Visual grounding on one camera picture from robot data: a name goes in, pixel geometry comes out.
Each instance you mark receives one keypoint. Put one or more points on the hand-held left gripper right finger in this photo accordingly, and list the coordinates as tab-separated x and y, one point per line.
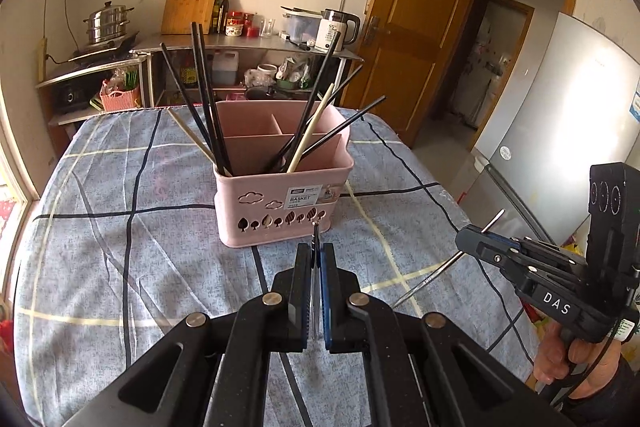
329	302

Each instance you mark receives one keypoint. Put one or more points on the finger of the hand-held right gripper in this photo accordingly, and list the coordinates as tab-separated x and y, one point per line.
502	241
480	244

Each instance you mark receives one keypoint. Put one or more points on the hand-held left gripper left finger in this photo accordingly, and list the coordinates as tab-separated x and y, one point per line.
300	302

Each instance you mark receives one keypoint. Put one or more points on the metal chopstick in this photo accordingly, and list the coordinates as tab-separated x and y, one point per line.
430	277
316	234

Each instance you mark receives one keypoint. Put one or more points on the pink plastic chopstick basket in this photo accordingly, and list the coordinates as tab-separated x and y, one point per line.
260	207

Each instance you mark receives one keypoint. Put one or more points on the wooden chopstick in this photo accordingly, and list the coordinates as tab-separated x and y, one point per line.
191	134
314	119

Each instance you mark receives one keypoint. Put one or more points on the person's right forearm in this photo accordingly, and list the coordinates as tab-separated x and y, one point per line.
610	402

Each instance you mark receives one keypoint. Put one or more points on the person's right hand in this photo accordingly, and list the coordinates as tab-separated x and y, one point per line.
550	357

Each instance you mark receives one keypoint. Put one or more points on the silver refrigerator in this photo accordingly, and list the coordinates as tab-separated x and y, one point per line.
550	107

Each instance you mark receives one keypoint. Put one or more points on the brown wooden door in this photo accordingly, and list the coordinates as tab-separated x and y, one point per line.
415	32

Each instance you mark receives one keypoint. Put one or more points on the white mug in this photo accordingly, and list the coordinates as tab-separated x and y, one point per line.
266	74

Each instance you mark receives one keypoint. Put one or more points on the white electric kettle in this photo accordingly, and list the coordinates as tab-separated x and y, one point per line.
335	32

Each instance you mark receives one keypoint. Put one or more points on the steel kitchen table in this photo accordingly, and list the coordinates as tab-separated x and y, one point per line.
250	43

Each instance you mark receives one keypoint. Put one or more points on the pink woven storage basket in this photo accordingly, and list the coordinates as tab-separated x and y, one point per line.
120	99

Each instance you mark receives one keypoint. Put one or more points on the clear drinking glass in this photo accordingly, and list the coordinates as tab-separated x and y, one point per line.
267	29

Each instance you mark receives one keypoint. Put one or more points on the white plastic food container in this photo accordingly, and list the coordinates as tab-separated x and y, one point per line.
300	27

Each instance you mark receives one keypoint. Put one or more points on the red lid jar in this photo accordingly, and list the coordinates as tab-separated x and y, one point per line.
234	27

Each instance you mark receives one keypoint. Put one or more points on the dark sauce bottle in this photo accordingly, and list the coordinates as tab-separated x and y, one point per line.
225	14

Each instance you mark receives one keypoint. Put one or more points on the wooden cutting board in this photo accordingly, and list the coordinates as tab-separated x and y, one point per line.
192	2

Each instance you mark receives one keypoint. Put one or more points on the black induction cooker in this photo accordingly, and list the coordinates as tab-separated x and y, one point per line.
105	49

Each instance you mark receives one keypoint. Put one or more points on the stainless steel steamer pot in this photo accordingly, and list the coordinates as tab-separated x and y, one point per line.
107	24

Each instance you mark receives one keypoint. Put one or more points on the wall power strip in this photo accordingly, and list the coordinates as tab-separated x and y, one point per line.
42	59

